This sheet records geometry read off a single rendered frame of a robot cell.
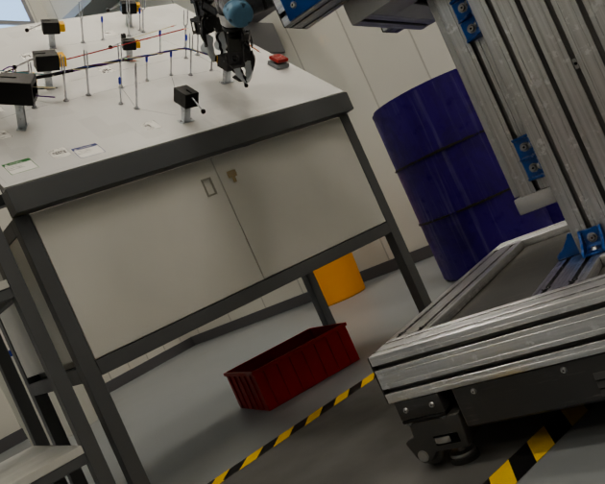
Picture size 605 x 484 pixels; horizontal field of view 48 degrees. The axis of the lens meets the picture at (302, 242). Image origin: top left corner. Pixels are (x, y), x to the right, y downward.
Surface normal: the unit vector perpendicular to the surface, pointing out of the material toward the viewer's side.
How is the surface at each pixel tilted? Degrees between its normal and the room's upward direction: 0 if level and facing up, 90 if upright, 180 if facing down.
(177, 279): 90
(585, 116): 90
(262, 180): 90
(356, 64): 90
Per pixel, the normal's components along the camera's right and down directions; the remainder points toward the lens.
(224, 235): 0.54, -0.24
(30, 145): 0.11, -0.80
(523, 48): -0.52, 0.24
